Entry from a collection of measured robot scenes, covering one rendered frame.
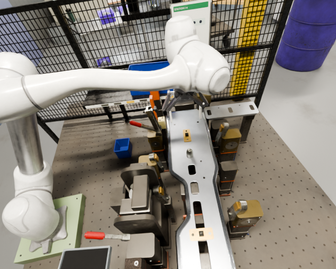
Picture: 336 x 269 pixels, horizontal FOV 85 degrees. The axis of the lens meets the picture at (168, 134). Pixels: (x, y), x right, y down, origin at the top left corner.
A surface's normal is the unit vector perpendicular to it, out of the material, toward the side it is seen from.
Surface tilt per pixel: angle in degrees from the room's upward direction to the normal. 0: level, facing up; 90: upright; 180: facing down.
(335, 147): 0
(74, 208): 2
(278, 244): 0
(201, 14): 90
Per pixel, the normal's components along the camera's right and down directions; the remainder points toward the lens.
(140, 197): -0.12, -0.65
